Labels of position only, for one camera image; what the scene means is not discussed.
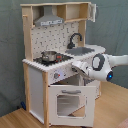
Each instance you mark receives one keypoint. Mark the left red stove knob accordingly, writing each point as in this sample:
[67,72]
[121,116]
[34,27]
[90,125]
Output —
[56,75]

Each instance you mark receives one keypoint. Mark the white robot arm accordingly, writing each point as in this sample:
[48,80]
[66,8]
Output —
[101,67]

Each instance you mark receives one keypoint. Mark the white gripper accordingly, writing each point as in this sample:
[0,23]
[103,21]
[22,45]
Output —
[81,67]

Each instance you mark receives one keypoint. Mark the grey toy sink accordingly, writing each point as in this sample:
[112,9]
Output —
[79,51]

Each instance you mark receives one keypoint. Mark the black toy faucet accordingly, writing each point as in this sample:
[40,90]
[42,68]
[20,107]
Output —
[72,43]

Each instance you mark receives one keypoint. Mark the grey range hood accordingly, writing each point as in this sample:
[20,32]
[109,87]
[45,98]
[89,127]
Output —
[48,18]

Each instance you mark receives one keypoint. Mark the white oven door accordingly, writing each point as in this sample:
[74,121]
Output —
[71,105]

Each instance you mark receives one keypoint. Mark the wooden toy kitchen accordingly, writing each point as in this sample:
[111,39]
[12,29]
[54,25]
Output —
[39,74]

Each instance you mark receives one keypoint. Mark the small metal pot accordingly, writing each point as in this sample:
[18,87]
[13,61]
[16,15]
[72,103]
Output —
[49,56]

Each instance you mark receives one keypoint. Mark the white microwave door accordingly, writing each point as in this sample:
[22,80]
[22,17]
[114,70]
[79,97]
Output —
[91,12]

